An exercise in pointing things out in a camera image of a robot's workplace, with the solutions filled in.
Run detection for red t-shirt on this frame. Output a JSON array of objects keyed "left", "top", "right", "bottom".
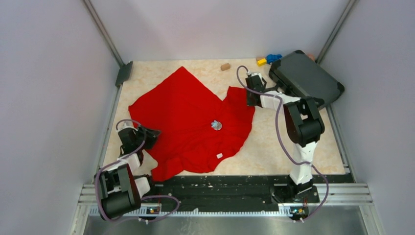
[{"left": 128, "top": 67, "right": 255, "bottom": 182}]

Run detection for round glitter brooch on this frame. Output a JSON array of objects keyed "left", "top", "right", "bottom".
[{"left": 211, "top": 120, "right": 223, "bottom": 131}]

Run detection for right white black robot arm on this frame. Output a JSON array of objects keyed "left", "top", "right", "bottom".
[{"left": 245, "top": 72, "right": 325, "bottom": 203}]

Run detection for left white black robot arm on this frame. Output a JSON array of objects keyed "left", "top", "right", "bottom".
[{"left": 95, "top": 125, "right": 161, "bottom": 221}]

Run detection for yellow toy block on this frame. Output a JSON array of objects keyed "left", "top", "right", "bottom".
[{"left": 256, "top": 58, "right": 267, "bottom": 67}]

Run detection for brown wooden block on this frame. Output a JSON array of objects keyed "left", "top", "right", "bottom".
[{"left": 220, "top": 63, "right": 231, "bottom": 71}]

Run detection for dark grey carrying case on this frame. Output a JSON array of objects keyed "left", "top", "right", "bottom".
[{"left": 269, "top": 50, "right": 345, "bottom": 110}]

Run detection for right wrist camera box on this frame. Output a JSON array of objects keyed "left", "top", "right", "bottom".
[{"left": 249, "top": 72, "right": 266, "bottom": 86}]

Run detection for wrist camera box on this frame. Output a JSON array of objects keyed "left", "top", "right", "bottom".
[
  {"left": 249, "top": 72, "right": 266, "bottom": 86},
  {"left": 116, "top": 122, "right": 137, "bottom": 133}
]

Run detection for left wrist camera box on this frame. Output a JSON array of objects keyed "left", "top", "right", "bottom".
[{"left": 116, "top": 122, "right": 137, "bottom": 133}]

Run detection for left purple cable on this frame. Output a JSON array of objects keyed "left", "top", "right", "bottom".
[{"left": 94, "top": 119, "right": 181, "bottom": 224}]

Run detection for purple cable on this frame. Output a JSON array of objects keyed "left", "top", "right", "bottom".
[
  {"left": 94, "top": 119, "right": 181, "bottom": 224},
  {"left": 236, "top": 65, "right": 329, "bottom": 222}
]

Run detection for black corner bracket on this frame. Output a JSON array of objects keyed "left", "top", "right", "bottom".
[{"left": 115, "top": 61, "right": 134, "bottom": 87}]

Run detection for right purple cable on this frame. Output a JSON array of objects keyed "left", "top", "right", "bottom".
[{"left": 236, "top": 65, "right": 329, "bottom": 222}]

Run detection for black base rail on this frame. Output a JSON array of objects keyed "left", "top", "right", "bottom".
[{"left": 147, "top": 175, "right": 353, "bottom": 213}]

